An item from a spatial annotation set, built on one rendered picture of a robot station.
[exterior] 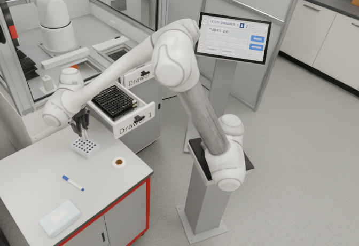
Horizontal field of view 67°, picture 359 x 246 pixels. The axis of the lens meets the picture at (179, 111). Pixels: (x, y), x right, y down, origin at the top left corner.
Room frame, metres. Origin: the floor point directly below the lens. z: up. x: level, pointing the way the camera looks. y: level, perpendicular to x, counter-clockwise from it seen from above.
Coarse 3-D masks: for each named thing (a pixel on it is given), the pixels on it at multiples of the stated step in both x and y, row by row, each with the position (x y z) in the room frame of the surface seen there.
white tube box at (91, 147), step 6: (78, 138) 0.99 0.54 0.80; (72, 144) 0.95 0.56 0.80; (78, 144) 0.95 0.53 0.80; (90, 144) 0.96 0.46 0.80; (96, 144) 0.97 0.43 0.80; (78, 150) 0.92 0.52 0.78; (84, 150) 0.92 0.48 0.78; (90, 150) 0.92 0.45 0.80; (96, 150) 0.95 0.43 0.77; (90, 156) 0.90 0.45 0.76
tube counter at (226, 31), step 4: (224, 28) 1.89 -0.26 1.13; (224, 32) 1.88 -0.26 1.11; (228, 32) 1.88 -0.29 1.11; (232, 32) 1.88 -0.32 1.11; (236, 32) 1.88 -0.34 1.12; (240, 32) 1.88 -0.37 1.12; (244, 32) 1.88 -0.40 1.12; (248, 32) 1.88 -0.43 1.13; (240, 36) 1.86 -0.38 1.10; (244, 36) 1.86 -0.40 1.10
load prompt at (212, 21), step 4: (212, 20) 1.93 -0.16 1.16; (216, 20) 1.93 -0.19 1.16; (220, 20) 1.93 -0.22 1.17; (224, 20) 1.93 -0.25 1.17; (228, 20) 1.93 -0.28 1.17; (208, 24) 1.91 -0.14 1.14; (212, 24) 1.91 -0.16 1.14; (216, 24) 1.91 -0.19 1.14; (220, 24) 1.91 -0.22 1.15; (224, 24) 1.91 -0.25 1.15; (228, 24) 1.91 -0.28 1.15; (232, 24) 1.92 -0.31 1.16; (236, 24) 1.92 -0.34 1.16; (240, 24) 1.92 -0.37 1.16; (244, 24) 1.92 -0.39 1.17; (248, 24) 1.92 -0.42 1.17; (236, 28) 1.90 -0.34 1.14; (240, 28) 1.90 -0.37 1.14; (244, 28) 1.90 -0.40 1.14; (248, 28) 1.90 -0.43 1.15
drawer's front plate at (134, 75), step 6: (144, 66) 1.59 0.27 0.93; (150, 66) 1.61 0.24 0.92; (132, 72) 1.50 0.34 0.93; (138, 72) 1.53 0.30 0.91; (150, 72) 1.61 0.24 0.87; (126, 78) 1.45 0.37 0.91; (132, 78) 1.49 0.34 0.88; (138, 78) 1.53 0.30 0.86; (144, 78) 1.57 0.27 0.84; (126, 84) 1.45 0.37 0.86; (132, 84) 1.49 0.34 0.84
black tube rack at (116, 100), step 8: (112, 88) 1.34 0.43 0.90; (96, 96) 1.25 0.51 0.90; (104, 96) 1.26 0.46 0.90; (112, 96) 1.30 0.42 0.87; (120, 96) 1.27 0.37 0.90; (128, 96) 1.29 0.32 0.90; (96, 104) 1.21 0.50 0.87; (104, 104) 1.18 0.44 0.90; (112, 104) 1.19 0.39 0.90; (120, 104) 1.20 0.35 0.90; (104, 112) 1.16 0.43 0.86; (112, 112) 1.12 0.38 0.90; (120, 112) 1.16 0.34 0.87
